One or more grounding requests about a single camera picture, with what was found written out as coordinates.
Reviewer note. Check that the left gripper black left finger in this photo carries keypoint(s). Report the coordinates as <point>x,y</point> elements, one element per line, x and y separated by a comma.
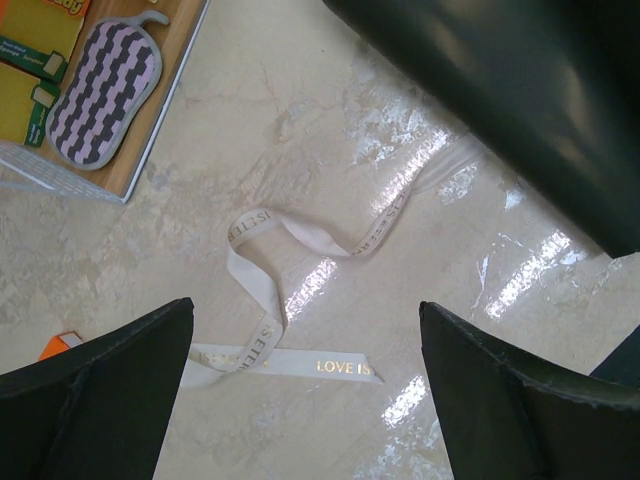
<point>101,409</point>

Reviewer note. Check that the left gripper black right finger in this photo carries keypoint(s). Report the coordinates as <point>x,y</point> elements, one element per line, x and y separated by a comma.
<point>506,413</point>

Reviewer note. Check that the cream printed ribbon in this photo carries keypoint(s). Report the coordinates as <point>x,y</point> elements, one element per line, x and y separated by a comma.
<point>207,364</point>

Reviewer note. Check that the black wrapping paper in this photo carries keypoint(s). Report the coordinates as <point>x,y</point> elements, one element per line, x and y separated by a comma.
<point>551,87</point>

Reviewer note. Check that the orange razor package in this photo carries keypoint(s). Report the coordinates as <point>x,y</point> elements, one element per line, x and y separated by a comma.
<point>60,344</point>

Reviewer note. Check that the orange sponge pack left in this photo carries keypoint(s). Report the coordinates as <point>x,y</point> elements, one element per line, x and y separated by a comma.
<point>37,40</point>

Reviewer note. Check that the white wire wooden shelf rack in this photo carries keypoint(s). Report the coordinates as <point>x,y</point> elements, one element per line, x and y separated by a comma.
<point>41,170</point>

